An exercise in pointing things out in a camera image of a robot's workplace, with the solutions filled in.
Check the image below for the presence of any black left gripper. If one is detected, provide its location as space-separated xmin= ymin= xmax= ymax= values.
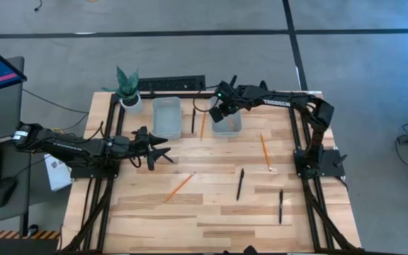
xmin=131 ymin=125 xmax=172 ymax=171

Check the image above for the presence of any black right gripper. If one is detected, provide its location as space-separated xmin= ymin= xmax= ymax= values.
xmin=213 ymin=80 xmax=247 ymax=117

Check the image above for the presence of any light grey plastic bin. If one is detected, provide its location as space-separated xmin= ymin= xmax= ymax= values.
xmin=152 ymin=96 xmax=183 ymax=140
xmin=210 ymin=96 xmax=243 ymax=139

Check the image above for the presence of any white plant pot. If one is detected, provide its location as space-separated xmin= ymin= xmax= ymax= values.
xmin=118 ymin=93 xmax=144 ymax=115

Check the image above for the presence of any green snake plant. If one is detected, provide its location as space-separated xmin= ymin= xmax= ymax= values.
xmin=101 ymin=66 xmax=141 ymax=102

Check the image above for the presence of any white paper booklet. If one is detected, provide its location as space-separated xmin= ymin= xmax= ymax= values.
xmin=43 ymin=153 xmax=74 ymax=193

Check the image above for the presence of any grey desk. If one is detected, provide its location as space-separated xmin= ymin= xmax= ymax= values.
xmin=0 ymin=136 xmax=32 ymax=227

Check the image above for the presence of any black computer mouse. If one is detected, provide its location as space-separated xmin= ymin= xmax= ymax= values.
xmin=0 ymin=176 xmax=18 ymax=209

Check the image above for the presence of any yellow black hazard tape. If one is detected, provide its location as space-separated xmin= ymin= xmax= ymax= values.
xmin=0 ymin=229 xmax=62 ymax=240

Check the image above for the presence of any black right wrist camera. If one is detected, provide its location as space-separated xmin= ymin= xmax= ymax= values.
xmin=209 ymin=106 xmax=226 ymax=123

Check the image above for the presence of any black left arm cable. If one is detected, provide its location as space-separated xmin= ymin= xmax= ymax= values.
xmin=128 ymin=154 xmax=144 ymax=169

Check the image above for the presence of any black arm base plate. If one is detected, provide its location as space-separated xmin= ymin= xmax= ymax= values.
xmin=69 ymin=152 xmax=120 ymax=180
xmin=293 ymin=148 xmax=349 ymax=178

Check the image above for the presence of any black aluminium table frame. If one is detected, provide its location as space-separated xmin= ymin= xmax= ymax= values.
xmin=62 ymin=90 xmax=363 ymax=255

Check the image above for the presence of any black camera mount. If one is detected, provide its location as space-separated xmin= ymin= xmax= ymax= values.
xmin=222 ymin=245 xmax=259 ymax=255

